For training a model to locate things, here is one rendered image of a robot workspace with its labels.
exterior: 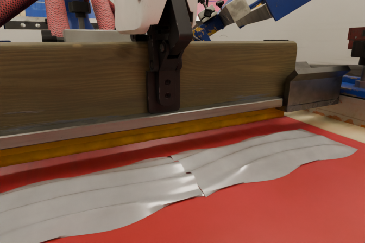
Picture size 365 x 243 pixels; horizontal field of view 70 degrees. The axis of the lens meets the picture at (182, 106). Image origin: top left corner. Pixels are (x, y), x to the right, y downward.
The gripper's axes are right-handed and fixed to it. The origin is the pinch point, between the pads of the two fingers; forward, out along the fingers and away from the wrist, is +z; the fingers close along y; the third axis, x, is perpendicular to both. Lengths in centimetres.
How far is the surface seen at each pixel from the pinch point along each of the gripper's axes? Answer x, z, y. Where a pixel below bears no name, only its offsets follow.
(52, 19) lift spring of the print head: -8, -9, -51
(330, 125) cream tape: 22.1, 6.2, 4.2
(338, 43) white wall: 200, 2, -113
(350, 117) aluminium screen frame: 25.0, 5.4, 4.9
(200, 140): 4.5, 6.1, 1.3
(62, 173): -9.3, 5.9, 2.5
